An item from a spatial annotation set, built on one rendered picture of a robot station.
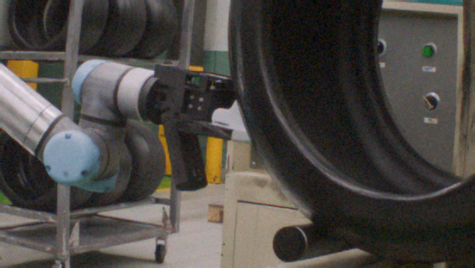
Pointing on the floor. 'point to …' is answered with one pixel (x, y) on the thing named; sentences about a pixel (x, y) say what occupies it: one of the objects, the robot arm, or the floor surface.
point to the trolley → (143, 23)
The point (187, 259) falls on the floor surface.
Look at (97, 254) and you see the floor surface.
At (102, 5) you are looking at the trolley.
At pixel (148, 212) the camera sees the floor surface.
